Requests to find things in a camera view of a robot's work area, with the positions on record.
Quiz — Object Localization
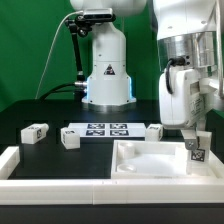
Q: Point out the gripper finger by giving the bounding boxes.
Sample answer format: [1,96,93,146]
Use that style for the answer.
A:
[181,129,199,150]
[197,118,206,131]

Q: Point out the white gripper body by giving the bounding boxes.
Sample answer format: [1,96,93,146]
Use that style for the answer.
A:
[159,68,214,129]

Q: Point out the white square tabletop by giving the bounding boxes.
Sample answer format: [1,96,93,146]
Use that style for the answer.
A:
[111,140,224,179]

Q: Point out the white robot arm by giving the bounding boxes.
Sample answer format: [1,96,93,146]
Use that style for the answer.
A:
[70,0,224,150]

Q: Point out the white marker tag plate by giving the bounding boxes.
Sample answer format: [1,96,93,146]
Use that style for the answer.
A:
[68,123,146,138]

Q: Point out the white U-shaped fence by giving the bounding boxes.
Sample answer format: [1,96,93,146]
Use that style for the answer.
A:
[0,146,224,205]

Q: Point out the grey camera on mount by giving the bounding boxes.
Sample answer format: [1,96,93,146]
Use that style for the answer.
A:
[83,8,113,21]

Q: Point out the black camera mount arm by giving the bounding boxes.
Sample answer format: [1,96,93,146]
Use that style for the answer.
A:
[65,17,87,101]

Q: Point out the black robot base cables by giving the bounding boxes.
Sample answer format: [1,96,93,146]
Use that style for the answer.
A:
[39,81,88,100]

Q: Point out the white camera cable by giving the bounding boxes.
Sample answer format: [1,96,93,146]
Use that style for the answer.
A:
[34,10,84,100]

